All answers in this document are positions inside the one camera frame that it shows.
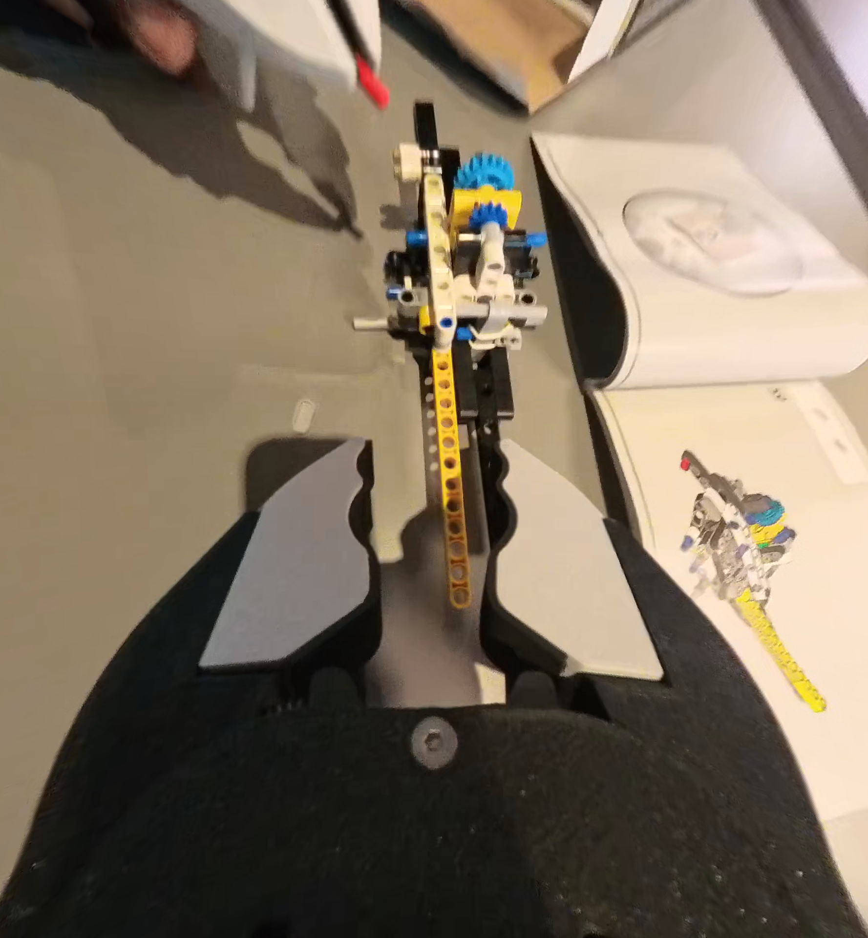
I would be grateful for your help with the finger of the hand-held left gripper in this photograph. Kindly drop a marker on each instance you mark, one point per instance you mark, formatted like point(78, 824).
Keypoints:
point(366, 29)
point(280, 36)

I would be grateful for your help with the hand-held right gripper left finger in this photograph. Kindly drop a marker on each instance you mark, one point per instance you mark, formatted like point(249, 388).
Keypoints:
point(294, 579)

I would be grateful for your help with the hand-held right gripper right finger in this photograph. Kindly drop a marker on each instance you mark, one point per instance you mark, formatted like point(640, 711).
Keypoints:
point(573, 593)

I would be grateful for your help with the red lego pin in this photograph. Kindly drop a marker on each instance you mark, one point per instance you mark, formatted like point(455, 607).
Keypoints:
point(371, 80)

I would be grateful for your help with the partly built lego model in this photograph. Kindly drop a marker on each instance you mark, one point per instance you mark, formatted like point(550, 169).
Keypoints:
point(445, 410)

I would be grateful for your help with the white oval lego piece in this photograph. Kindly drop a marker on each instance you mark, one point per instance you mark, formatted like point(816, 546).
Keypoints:
point(303, 415)

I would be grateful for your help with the lego instruction booklet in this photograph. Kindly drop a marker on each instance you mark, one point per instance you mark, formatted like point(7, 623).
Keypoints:
point(734, 344)

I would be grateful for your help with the person's left hand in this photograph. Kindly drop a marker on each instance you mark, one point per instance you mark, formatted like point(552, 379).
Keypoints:
point(163, 40)

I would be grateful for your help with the brown cardboard box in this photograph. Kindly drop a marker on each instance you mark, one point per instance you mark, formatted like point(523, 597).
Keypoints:
point(500, 36)

